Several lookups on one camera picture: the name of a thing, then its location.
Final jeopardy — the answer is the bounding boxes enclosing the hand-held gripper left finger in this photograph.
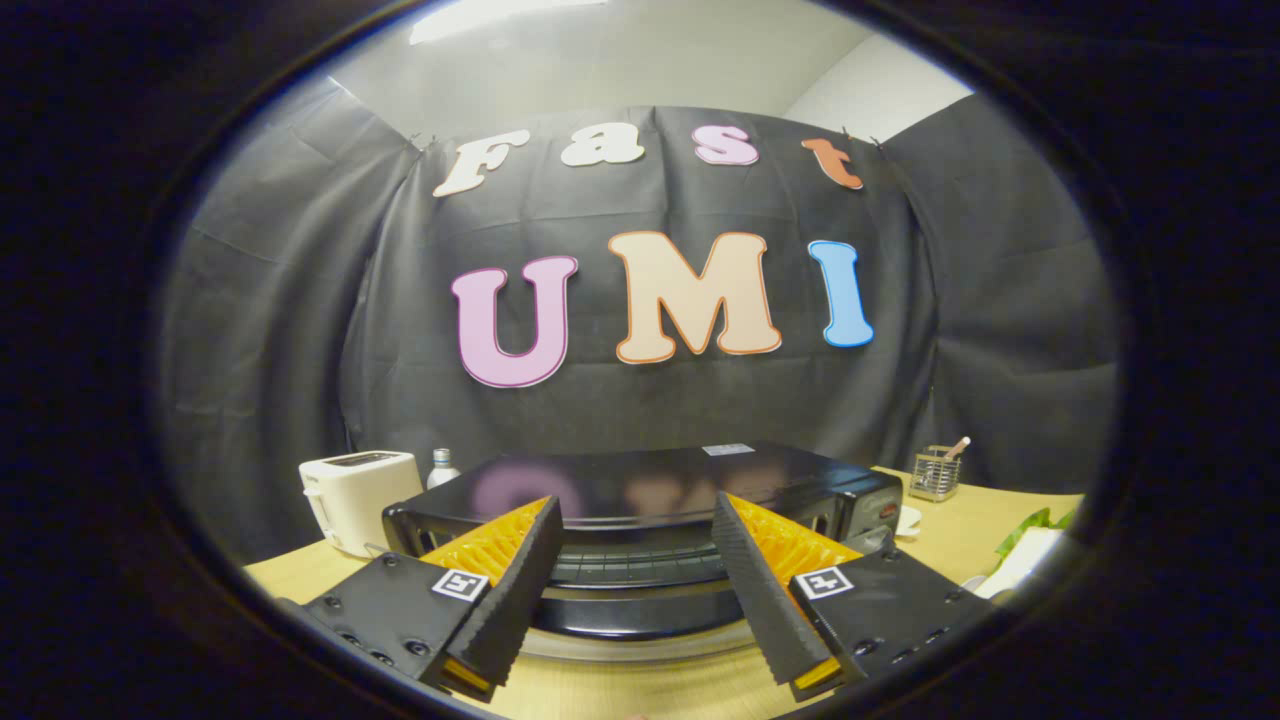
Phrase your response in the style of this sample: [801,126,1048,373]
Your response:
[277,496,564,704]

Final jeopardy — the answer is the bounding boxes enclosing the black toaster oven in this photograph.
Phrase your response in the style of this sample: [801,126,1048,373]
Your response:
[382,441,904,641]

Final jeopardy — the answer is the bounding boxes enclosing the metal wire utensil holder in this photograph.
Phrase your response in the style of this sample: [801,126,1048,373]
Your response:
[909,445,962,502]

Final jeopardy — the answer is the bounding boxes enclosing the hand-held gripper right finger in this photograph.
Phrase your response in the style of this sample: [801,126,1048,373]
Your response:
[710,491,1001,703]

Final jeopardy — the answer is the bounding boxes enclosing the green and white packet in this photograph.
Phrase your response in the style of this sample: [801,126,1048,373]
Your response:
[975,507,1079,601]

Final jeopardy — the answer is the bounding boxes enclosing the black backdrop cloth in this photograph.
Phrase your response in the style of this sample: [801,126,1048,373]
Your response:
[158,78,1121,561]

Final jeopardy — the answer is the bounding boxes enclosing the white pop-up toaster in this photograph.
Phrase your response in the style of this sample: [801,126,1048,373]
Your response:
[299,451,424,559]

